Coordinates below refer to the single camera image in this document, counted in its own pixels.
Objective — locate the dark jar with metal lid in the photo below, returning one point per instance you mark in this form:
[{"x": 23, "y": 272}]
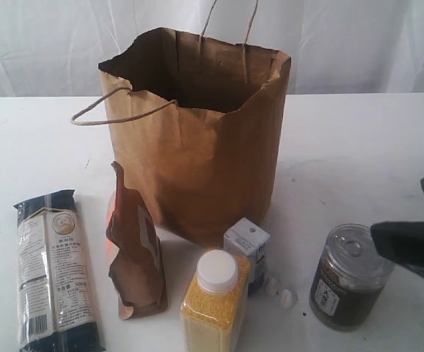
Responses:
[{"x": 349, "y": 278}]

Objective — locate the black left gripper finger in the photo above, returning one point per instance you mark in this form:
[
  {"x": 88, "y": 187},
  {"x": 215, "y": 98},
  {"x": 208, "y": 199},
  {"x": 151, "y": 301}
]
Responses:
[{"x": 401, "y": 242}]

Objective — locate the brown paper bag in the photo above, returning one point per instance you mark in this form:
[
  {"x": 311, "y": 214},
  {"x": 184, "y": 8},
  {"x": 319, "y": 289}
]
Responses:
[{"x": 195, "y": 122}]

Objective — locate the small white garlic clove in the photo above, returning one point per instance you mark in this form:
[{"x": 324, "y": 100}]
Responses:
[{"x": 273, "y": 286}]

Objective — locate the dark blue pasta packet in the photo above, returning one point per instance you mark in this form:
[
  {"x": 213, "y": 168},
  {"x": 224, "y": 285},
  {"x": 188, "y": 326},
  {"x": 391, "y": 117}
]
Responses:
[{"x": 54, "y": 303}]

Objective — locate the yellow millet bottle white cap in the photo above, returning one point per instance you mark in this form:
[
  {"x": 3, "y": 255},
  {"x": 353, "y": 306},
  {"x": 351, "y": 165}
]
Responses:
[{"x": 213, "y": 308}]

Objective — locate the small white milk carton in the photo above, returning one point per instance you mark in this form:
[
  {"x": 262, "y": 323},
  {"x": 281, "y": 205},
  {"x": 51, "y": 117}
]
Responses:
[{"x": 247, "y": 239}]

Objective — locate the brown stand-up coffee pouch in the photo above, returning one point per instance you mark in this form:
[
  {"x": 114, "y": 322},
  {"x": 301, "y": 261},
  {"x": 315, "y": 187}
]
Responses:
[{"x": 134, "y": 254}]

